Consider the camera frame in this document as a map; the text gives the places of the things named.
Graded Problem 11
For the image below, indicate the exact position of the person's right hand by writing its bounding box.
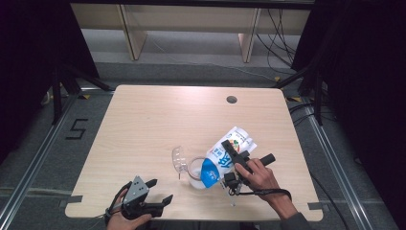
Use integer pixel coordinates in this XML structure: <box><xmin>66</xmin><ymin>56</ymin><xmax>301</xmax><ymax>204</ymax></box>
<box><xmin>235</xmin><ymin>158</ymin><xmax>282</xmax><ymax>205</ymax></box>

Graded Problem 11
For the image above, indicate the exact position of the bundle of black cables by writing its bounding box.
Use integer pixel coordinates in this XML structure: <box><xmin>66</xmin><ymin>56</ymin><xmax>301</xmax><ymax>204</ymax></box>
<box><xmin>255</xmin><ymin>9</ymin><xmax>300</xmax><ymax>76</ymax></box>

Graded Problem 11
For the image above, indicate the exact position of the person's left hand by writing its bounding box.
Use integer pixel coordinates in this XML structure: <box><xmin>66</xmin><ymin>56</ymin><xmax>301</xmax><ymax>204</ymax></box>
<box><xmin>105</xmin><ymin>191</ymin><xmax>153</xmax><ymax>230</ymax></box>

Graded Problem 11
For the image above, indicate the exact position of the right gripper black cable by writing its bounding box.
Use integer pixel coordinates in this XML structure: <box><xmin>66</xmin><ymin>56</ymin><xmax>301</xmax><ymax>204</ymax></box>
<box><xmin>236</xmin><ymin>187</ymin><xmax>292</xmax><ymax>201</ymax></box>

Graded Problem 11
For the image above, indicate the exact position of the clear plastic spoon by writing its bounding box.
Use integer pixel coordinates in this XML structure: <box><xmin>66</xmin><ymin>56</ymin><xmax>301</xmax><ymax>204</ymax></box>
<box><xmin>171</xmin><ymin>146</ymin><xmax>189</xmax><ymax>181</ymax></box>

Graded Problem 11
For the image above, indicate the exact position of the black curtain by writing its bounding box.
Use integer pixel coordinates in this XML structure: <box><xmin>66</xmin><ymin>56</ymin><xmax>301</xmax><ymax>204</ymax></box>
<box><xmin>0</xmin><ymin>0</ymin><xmax>100</xmax><ymax>164</ymax></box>
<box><xmin>291</xmin><ymin>0</ymin><xmax>406</xmax><ymax>224</ymax></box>

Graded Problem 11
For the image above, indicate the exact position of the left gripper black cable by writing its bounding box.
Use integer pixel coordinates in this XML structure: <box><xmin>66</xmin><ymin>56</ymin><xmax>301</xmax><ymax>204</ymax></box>
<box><xmin>104</xmin><ymin>180</ymin><xmax>133</xmax><ymax>222</ymax></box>

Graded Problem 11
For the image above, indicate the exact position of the clear glass cup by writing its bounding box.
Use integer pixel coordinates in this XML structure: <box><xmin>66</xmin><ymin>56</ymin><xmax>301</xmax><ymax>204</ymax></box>
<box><xmin>187</xmin><ymin>156</ymin><xmax>209</xmax><ymax>190</ymax></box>

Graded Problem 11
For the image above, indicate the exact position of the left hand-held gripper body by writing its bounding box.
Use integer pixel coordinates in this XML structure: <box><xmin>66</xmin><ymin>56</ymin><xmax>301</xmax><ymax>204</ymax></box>
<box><xmin>122</xmin><ymin>175</ymin><xmax>165</xmax><ymax>220</ymax></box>

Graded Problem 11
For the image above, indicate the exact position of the black metal stand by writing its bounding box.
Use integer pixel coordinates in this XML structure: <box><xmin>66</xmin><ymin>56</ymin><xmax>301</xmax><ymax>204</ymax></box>
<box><xmin>51</xmin><ymin>61</ymin><xmax>114</xmax><ymax>126</ymax></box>
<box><xmin>272</xmin><ymin>61</ymin><xmax>324</xmax><ymax>127</ymax></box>

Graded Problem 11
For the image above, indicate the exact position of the aluminium floor rail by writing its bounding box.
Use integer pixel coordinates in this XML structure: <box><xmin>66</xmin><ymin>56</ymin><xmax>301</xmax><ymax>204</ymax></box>
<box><xmin>0</xmin><ymin>94</ymin><xmax>79</xmax><ymax>224</ymax></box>
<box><xmin>301</xmin><ymin>97</ymin><xmax>368</xmax><ymax>230</ymax></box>

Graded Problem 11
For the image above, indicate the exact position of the pale wooden shelf unit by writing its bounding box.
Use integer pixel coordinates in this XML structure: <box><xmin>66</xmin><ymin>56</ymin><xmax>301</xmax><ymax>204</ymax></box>
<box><xmin>69</xmin><ymin>3</ymin><xmax>314</xmax><ymax>64</ymax></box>

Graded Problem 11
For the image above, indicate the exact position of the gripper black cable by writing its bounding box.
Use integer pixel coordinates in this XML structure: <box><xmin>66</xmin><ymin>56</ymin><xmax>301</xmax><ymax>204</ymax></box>
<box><xmin>104</xmin><ymin>180</ymin><xmax>133</xmax><ymax>222</ymax></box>
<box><xmin>236</xmin><ymin>187</ymin><xmax>292</xmax><ymax>201</ymax></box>

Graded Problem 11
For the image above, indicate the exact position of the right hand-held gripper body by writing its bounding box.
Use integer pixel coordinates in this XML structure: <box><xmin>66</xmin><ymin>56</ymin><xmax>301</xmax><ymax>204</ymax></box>
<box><xmin>222</xmin><ymin>149</ymin><xmax>277</xmax><ymax>196</ymax></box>

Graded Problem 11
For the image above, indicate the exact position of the black floor cable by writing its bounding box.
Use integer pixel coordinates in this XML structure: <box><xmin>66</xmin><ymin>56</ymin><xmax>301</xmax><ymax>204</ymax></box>
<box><xmin>309</xmin><ymin>172</ymin><xmax>352</xmax><ymax>230</ymax></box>

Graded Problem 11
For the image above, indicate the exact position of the white blue milk pouch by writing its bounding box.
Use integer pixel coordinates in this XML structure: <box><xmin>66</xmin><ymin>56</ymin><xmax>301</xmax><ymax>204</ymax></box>
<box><xmin>200</xmin><ymin>126</ymin><xmax>259</xmax><ymax>190</ymax></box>

